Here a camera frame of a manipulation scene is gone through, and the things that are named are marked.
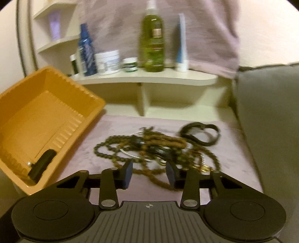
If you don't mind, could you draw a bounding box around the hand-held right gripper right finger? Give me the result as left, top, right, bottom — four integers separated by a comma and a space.
165, 162, 252, 209

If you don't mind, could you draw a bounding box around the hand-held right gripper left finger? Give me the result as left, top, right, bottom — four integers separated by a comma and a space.
50, 161, 133, 209

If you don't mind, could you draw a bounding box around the silver bangle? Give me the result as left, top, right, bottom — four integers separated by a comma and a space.
121, 150, 150, 162

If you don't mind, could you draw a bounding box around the brown bead bracelet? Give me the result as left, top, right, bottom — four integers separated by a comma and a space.
140, 136, 188, 150

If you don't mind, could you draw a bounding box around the small gold jewelry piece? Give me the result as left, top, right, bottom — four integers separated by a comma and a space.
198, 164, 213, 174

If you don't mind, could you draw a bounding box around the black band bracelet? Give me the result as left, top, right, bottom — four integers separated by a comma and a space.
179, 122, 221, 147

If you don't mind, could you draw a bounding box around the orange plastic tray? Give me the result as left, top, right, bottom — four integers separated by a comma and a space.
0, 66, 107, 196

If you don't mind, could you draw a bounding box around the black hair clip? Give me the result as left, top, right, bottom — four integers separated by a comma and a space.
27, 150, 57, 185

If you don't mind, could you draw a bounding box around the cream shelf unit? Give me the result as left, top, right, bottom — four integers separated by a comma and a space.
31, 0, 234, 117

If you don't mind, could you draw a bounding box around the small green label jar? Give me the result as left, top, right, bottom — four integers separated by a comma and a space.
122, 57, 139, 73

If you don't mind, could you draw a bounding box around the grey cushion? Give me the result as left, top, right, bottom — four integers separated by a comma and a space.
230, 62, 299, 195

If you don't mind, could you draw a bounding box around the white cream jar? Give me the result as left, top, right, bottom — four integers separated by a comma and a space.
94, 50, 121, 75

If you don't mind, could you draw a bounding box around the small dark green bottle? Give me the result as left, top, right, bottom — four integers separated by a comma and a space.
70, 54, 79, 75

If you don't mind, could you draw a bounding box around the blue spray bottle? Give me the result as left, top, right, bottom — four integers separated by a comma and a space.
77, 23, 98, 76

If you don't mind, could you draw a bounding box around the white and blue tube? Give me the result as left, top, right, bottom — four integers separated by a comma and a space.
175, 13, 189, 73

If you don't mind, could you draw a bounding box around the green liquid spray bottle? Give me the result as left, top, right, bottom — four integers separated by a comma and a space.
139, 0, 166, 73

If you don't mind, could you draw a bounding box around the pink hanging towel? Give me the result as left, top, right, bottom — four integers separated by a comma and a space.
75, 0, 242, 80

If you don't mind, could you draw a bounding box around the purple tube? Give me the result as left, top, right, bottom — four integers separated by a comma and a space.
48, 10, 62, 42

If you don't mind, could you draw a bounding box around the curved beige frame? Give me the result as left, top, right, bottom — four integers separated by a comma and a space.
15, 0, 39, 78

